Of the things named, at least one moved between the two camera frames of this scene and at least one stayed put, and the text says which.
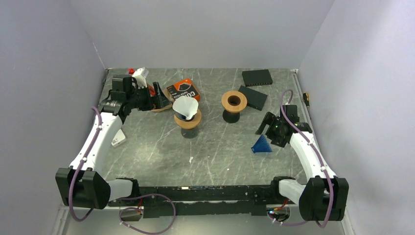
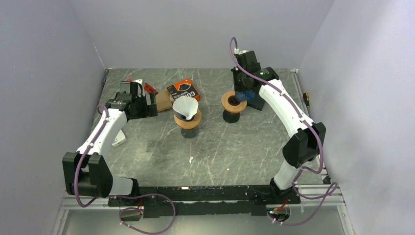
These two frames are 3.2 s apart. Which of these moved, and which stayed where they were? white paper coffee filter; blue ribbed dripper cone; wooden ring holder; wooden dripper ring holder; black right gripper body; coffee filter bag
Moved: black right gripper body; blue ribbed dripper cone
Stayed: coffee filter bag; wooden ring holder; wooden dripper ring holder; white paper coffee filter
